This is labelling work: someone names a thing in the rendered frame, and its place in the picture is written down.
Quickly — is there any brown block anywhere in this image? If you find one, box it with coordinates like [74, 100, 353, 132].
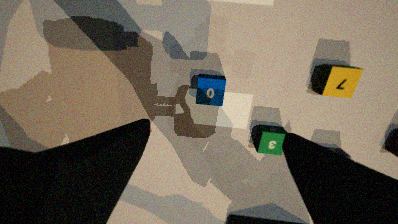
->
[326, 147, 352, 158]

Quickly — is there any red block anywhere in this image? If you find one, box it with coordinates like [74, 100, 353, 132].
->
[385, 128, 398, 157]

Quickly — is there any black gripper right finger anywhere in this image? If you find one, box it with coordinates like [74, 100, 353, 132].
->
[282, 133, 398, 224]

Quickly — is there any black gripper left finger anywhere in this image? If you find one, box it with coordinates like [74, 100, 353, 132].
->
[0, 119, 150, 224]

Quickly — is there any blue block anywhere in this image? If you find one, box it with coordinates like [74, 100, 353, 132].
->
[196, 74, 226, 106]

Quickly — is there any green block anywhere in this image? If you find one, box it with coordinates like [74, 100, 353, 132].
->
[254, 124, 287, 155]

